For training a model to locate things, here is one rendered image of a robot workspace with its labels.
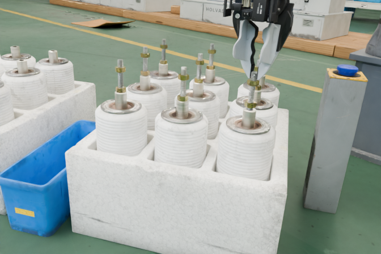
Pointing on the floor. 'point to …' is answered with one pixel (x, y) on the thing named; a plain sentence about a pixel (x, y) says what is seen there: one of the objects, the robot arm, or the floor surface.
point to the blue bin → (42, 183)
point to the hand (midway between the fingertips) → (256, 70)
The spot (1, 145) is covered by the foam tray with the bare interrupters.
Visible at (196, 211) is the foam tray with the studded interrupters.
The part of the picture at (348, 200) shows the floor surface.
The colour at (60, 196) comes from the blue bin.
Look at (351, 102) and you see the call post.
